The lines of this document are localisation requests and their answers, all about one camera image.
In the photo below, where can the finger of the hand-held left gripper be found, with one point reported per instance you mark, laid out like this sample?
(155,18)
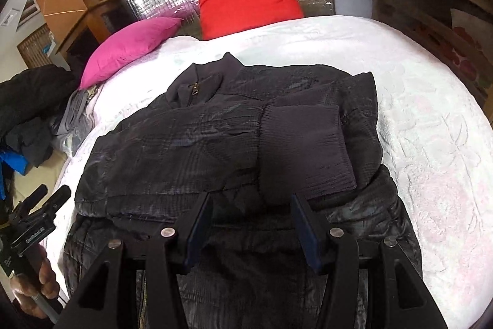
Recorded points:
(57,196)
(32,200)

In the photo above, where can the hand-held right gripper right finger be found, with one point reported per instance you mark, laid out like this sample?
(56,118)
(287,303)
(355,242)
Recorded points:
(304,228)

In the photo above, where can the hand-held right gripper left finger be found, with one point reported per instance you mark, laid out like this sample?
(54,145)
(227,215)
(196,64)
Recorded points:
(198,225)

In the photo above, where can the dark quilted jacket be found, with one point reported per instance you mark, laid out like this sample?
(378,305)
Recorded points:
(192,144)

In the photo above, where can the pile of black clothes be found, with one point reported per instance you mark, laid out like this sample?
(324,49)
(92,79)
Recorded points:
(34,97)

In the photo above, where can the person's left hand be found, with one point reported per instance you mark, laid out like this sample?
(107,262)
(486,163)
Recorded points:
(42,286)

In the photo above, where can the bright blue garment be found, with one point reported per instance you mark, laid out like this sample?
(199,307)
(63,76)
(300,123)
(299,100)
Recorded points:
(13,167)

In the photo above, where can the grey garment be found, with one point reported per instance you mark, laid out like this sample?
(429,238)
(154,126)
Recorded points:
(75,117)

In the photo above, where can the wooden door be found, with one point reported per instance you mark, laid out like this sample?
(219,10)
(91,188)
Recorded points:
(36,45)

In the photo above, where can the white bed blanket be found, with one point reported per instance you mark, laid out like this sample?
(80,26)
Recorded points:
(423,121)

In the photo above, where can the pink pillow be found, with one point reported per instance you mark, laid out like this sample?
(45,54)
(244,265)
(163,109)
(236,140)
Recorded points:
(127,47)

